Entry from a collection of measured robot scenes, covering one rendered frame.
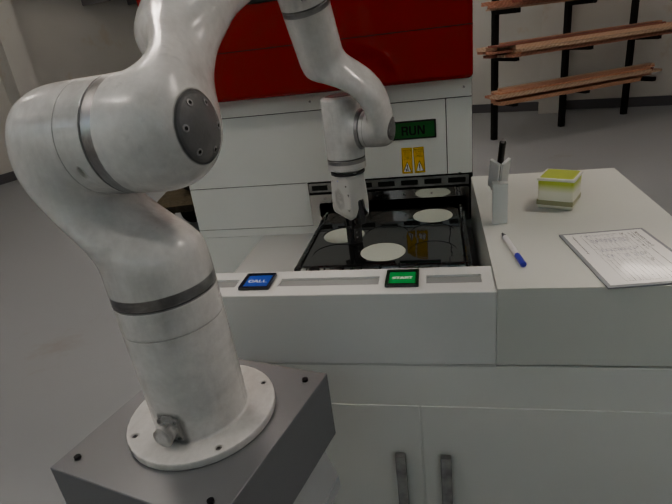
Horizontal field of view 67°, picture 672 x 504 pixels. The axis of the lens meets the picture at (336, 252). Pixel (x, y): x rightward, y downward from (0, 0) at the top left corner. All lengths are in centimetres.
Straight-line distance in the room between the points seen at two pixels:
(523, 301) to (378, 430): 37
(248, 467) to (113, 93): 41
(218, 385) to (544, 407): 58
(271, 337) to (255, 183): 67
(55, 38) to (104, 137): 828
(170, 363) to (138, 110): 27
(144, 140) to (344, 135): 65
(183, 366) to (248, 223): 98
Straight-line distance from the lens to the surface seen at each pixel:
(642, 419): 102
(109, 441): 74
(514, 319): 87
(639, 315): 90
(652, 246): 101
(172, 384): 62
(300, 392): 70
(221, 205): 156
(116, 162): 51
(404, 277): 88
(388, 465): 107
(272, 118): 144
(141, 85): 51
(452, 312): 85
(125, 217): 60
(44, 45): 866
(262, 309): 90
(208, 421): 65
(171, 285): 56
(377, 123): 104
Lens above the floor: 136
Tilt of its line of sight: 24 degrees down
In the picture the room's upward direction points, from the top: 7 degrees counter-clockwise
